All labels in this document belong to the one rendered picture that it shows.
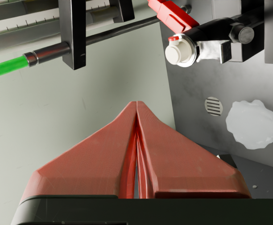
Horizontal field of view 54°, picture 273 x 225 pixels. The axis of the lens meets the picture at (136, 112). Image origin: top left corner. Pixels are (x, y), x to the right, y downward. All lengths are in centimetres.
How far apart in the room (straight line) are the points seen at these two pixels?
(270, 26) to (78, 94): 32
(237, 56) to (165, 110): 34
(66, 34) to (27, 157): 22
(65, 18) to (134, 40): 23
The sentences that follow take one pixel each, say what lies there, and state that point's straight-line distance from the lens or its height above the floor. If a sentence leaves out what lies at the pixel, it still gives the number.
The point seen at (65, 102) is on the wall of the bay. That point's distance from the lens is 49.
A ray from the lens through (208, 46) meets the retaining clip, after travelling 22.
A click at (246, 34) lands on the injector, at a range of 25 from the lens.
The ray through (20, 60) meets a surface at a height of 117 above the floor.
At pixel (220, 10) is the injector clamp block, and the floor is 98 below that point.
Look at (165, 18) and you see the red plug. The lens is 27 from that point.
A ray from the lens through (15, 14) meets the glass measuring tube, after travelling 42.
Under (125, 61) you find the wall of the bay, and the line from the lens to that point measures 55.
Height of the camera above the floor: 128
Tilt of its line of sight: 34 degrees down
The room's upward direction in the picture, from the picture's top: 120 degrees counter-clockwise
